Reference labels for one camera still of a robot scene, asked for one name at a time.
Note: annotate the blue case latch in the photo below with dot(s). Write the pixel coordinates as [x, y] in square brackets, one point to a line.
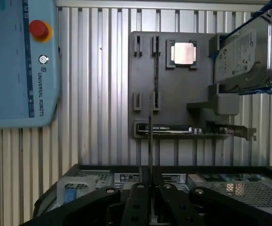
[70, 196]

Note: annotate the silver power supply unit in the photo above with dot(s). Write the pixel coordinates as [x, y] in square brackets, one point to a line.
[126, 180]

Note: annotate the silver CPU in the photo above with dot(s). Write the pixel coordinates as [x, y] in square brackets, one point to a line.
[184, 53]

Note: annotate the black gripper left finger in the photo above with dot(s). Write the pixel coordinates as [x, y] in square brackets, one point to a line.
[136, 207]

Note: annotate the red emergency stop button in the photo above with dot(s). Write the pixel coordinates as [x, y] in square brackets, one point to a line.
[39, 28]

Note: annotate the blue-grey teach pendant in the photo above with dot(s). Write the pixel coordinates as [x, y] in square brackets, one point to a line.
[9, 70]

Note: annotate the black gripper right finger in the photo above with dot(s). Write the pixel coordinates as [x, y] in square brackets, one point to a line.
[173, 207]

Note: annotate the silver hard disk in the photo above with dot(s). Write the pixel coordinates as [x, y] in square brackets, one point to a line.
[242, 56]

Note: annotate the grey parts rack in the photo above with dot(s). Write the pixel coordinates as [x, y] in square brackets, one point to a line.
[173, 94]

